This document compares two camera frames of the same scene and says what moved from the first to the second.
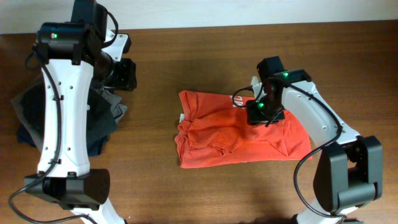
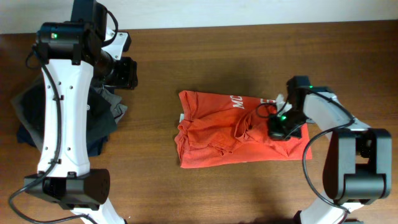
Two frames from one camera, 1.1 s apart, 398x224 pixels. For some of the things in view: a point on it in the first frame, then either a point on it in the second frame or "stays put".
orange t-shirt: x=212 y=131 stays put
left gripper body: x=122 y=76 stays put
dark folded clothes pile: x=104 y=110 stays put
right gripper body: x=261 y=112 to x=286 y=125
